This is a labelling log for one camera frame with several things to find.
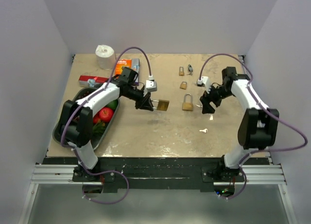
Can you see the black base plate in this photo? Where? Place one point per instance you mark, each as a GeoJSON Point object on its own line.
{"type": "Point", "coordinates": [112, 172]}

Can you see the white tissue roll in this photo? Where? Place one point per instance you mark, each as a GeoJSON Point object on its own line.
{"type": "Point", "coordinates": [105, 56]}

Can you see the aluminium frame rail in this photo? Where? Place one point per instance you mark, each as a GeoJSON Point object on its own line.
{"type": "Point", "coordinates": [63, 174]}

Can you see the green fruit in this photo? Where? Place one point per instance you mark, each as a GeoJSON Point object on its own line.
{"type": "Point", "coordinates": [113, 104]}

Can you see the red apple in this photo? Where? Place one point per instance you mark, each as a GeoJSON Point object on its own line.
{"type": "Point", "coordinates": [106, 114]}

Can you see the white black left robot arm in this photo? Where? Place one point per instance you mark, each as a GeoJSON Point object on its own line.
{"type": "Point", "coordinates": [76, 121]}

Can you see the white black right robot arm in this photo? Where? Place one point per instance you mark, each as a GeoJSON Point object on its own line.
{"type": "Point", "coordinates": [257, 130]}

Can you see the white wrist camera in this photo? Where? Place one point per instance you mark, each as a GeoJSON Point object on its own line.
{"type": "Point", "coordinates": [204, 81]}
{"type": "Point", "coordinates": [151, 84]}

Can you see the small long-shackle brass padlock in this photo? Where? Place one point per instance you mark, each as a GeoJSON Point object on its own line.
{"type": "Point", "coordinates": [181, 71]}

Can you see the grey metal tray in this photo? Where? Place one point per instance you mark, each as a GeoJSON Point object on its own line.
{"type": "Point", "coordinates": [100, 128]}

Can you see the orange box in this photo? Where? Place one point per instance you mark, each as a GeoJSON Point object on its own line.
{"type": "Point", "coordinates": [121, 64]}

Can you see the red small box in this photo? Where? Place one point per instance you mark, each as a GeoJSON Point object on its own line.
{"type": "Point", "coordinates": [91, 81]}

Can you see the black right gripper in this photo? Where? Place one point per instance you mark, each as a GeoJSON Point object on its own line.
{"type": "Point", "coordinates": [206, 98]}

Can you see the keys with grey fob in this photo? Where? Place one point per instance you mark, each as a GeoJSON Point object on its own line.
{"type": "Point", "coordinates": [190, 69]}

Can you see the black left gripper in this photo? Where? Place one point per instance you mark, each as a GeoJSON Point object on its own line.
{"type": "Point", "coordinates": [145, 103]}

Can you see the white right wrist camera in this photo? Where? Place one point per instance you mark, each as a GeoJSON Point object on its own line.
{"type": "Point", "coordinates": [204, 81]}

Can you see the large brass padlock shackle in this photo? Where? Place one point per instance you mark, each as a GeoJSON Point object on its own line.
{"type": "Point", "coordinates": [161, 105]}

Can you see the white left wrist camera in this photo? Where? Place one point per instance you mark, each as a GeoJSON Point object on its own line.
{"type": "Point", "coordinates": [151, 84]}

